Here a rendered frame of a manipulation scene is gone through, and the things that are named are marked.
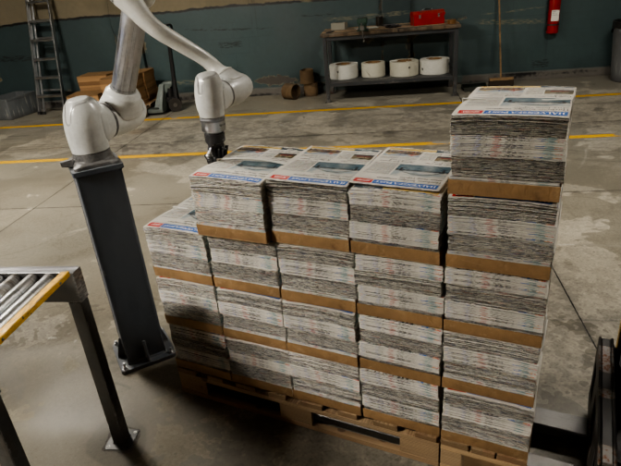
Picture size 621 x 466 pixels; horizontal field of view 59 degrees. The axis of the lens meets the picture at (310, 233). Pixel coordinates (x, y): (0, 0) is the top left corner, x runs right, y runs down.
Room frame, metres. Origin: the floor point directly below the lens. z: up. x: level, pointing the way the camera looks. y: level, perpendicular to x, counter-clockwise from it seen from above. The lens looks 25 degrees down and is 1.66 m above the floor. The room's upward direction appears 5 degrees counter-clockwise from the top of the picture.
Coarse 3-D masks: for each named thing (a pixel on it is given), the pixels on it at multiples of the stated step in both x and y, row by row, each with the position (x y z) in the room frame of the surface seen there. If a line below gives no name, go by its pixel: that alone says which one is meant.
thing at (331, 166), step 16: (304, 160) 1.83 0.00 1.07; (320, 160) 1.82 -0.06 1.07; (336, 160) 1.80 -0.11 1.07; (352, 160) 1.78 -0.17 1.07; (368, 160) 1.77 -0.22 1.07; (272, 176) 1.69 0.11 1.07; (288, 176) 1.68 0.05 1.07; (304, 176) 1.67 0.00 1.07; (320, 176) 1.66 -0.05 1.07; (336, 176) 1.64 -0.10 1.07; (352, 176) 1.63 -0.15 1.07
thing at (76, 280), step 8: (0, 272) 1.72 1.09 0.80; (8, 272) 1.71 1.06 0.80; (16, 272) 1.71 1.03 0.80; (24, 272) 1.70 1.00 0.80; (32, 272) 1.69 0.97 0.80; (40, 272) 1.69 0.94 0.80; (48, 272) 1.68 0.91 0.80; (56, 272) 1.68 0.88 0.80; (72, 272) 1.67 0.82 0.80; (80, 272) 1.70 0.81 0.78; (72, 280) 1.66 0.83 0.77; (80, 280) 1.69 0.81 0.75; (64, 288) 1.67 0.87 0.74; (72, 288) 1.66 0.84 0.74; (80, 288) 1.68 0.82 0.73; (56, 296) 1.68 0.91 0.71; (64, 296) 1.67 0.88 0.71; (72, 296) 1.67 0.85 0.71; (80, 296) 1.66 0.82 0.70
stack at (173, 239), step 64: (192, 256) 1.85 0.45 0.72; (256, 256) 1.73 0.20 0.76; (320, 256) 1.61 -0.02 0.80; (256, 320) 1.73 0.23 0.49; (320, 320) 1.61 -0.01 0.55; (384, 320) 1.50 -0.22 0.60; (192, 384) 1.92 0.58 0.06; (320, 384) 1.63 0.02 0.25; (384, 384) 1.51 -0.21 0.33; (384, 448) 1.51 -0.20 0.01
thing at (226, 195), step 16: (192, 176) 1.79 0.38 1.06; (208, 176) 1.77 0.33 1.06; (224, 176) 1.76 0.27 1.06; (240, 176) 1.74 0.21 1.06; (256, 176) 1.73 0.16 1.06; (208, 192) 1.77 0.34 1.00; (224, 192) 1.73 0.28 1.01; (240, 192) 1.70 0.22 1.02; (256, 192) 1.67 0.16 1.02; (208, 208) 1.78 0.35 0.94; (224, 208) 1.75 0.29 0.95; (240, 208) 1.71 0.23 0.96; (256, 208) 1.68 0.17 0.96; (208, 224) 1.78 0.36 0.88; (224, 224) 1.75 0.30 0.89; (240, 224) 1.72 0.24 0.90; (256, 224) 1.69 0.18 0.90; (272, 224) 1.71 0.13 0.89
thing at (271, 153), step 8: (232, 152) 2.03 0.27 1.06; (240, 152) 2.02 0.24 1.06; (248, 152) 2.01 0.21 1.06; (256, 152) 2.00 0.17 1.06; (264, 152) 1.99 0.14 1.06; (272, 152) 1.98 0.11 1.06; (280, 152) 1.97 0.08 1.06; (288, 152) 1.97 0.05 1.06; (296, 152) 1.96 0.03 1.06; (280, 160) 1.88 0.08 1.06; (288, 160) 1.87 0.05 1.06
